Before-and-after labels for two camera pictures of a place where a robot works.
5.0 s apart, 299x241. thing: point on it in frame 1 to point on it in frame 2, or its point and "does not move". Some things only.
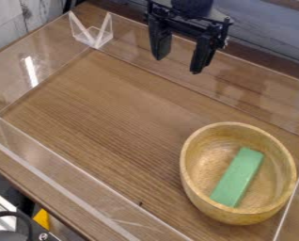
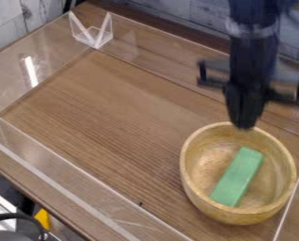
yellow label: [43, 218] does not move
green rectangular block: [238, 177] does not move
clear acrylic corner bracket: [93, 36] does not move
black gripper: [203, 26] to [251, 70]
